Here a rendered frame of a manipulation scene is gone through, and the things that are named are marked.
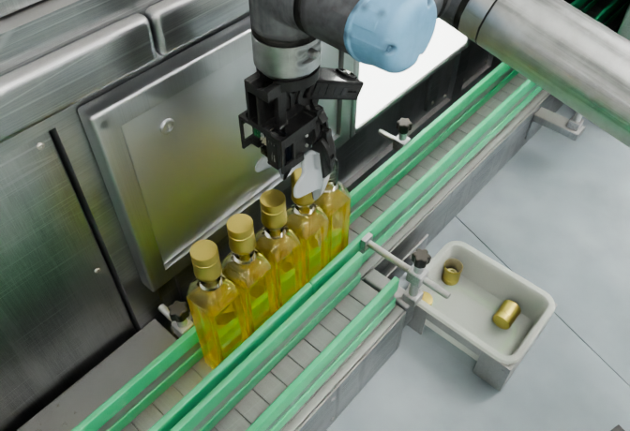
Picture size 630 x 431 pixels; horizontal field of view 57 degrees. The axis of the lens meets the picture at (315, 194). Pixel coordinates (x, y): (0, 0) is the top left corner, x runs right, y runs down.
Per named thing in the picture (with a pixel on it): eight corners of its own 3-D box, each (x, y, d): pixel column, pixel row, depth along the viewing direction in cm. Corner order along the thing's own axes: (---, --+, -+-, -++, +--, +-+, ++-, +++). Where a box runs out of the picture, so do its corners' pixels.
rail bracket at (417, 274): (367, 260, 105) (371, 214, 95) (446, 314, 97) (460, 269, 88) (356, 270, 103) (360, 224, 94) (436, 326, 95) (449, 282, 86)
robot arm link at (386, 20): (469, -33, 52) (371, -68, 57) (395, 11, 46) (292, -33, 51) (452, 46, 57) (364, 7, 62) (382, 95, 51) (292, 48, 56)
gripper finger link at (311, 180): (291, 217, 78) (276, 161, 72) (320, 193, 81) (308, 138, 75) (307, 226, 76) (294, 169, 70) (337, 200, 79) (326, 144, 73)
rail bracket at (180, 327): (179, 324, 97) (164, 277, 87) (207, 349, 94) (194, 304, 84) (159, 341, 95) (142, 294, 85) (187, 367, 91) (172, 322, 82)
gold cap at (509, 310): (518, 317, 110) (506, 333, 108) (501, 306, 111) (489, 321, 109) (523, 306, 107) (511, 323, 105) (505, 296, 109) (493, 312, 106)
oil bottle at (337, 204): (323, 251, 107) (325, 167, 91) (348, 267, 104) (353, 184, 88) (303, 270, 104) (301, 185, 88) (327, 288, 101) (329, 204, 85)
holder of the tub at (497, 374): (424, 250, 123) (429, 226, 117) (545, 327, 111) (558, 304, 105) (374, 302, 114) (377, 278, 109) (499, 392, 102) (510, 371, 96)
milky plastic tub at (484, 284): (446, 261, 120) (454, 234, 114) (547, 325, 110) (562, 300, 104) (396, 317, 112) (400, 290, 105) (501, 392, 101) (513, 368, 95)
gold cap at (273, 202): (274, 205, 82) (272, 184, 79) (292, 218, 80) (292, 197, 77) (256, 220, 80) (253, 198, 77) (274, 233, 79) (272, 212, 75)
